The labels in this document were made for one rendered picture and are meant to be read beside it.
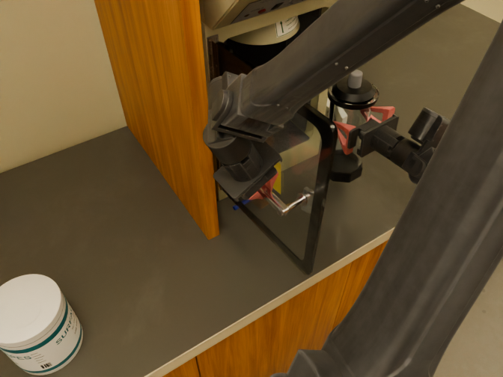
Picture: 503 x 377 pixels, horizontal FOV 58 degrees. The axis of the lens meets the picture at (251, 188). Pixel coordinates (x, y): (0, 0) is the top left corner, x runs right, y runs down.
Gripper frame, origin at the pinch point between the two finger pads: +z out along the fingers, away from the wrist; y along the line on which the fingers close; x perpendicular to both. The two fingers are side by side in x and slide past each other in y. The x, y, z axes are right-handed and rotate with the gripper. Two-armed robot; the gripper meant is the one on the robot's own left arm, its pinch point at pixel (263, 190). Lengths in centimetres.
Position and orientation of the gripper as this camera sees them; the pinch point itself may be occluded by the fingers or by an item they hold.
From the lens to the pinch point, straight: 80.7
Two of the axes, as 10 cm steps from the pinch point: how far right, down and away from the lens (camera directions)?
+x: 5.9, 6.0, -5.5
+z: 3.3, 4.4, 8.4
